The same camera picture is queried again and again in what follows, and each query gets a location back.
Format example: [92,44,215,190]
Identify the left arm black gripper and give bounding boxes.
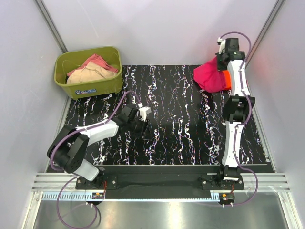
[127,117,152,140]

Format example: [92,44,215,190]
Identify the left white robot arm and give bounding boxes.
[47,104,151,189]

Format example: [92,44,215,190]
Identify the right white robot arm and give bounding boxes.
[216,51,255,189]

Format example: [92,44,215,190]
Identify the folded orange t shirt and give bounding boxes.
[223,70,231,90]

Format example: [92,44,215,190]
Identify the beige t shirt in bin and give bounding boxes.
[67,62,117,84]

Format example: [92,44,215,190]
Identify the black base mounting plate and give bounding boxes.
[76,165,244,200]

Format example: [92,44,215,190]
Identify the dusty pink t shirt in bin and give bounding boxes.
[67,54,119,77]

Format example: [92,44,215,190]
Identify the olive green plastic bin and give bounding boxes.
[54,46,123,100]

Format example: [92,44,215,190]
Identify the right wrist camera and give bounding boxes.
[216,38,245,62]

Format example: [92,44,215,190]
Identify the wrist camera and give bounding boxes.
[216,38,245,62]
[138,103,151,122]

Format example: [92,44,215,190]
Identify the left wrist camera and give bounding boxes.
[138,103,151,122]

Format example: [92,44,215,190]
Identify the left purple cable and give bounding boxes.
[50,90,143,229]

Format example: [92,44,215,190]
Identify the aluminium rail frame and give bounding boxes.
[23,172,304,229]

